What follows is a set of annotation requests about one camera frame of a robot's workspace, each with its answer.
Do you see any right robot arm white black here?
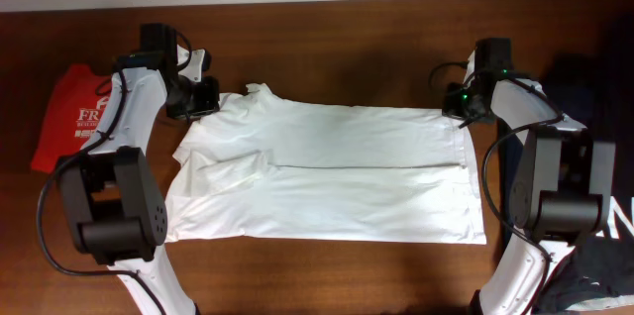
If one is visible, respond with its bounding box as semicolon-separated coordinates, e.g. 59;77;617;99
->
442;38;615;315

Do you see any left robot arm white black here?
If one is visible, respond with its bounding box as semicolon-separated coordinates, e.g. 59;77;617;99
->
36;23;220;314

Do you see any black t-shirt with white letters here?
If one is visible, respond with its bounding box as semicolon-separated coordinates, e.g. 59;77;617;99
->
542;13;633;240

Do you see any white t-shirt with robot print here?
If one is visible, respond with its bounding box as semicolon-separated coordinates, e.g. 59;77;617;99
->
166;84;486;245

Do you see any dark grey garment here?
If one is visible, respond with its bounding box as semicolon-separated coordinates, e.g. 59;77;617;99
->
497;121;634;314

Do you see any folded red FRAM t-shirt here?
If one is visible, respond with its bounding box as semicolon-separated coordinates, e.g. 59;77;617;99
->
31;64;111;173

